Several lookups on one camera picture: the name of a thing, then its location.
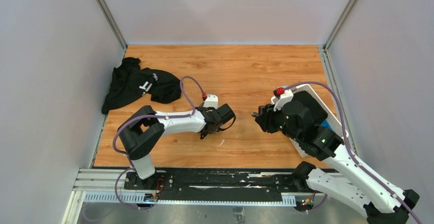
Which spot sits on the white plastic basket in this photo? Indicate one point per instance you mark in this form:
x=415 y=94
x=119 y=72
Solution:
x=313 y=129

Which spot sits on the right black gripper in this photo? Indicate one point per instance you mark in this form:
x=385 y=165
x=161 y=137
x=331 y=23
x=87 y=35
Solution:
x=265 y=118

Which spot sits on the blue cloth in basket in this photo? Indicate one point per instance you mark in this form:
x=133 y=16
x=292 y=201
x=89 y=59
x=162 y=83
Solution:
x=325 y=124

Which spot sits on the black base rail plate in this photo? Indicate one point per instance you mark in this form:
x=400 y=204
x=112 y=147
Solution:
x=194 y=186

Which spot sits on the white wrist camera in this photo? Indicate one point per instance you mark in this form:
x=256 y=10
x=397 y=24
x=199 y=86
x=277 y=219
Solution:
x=210 y=100
x=281 y=96

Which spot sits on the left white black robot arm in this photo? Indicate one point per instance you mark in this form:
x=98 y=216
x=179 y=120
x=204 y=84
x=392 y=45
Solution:
x=140 y=133

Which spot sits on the black cloth in basket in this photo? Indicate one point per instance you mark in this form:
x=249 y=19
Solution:
x=317 y=112

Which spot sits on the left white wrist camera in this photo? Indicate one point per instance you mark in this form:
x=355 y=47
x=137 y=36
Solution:
x=210 y=100

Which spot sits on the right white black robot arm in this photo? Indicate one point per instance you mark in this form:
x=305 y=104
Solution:
x=362 y=189

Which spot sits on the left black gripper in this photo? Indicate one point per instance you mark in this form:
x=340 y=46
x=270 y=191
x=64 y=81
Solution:
x=211 y=110

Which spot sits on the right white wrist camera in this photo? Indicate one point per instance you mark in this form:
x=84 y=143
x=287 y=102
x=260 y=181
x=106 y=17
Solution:
x=281 y=96

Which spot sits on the black cloth with white print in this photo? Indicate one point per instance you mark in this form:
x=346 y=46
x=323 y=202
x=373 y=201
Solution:
x=130 y=82

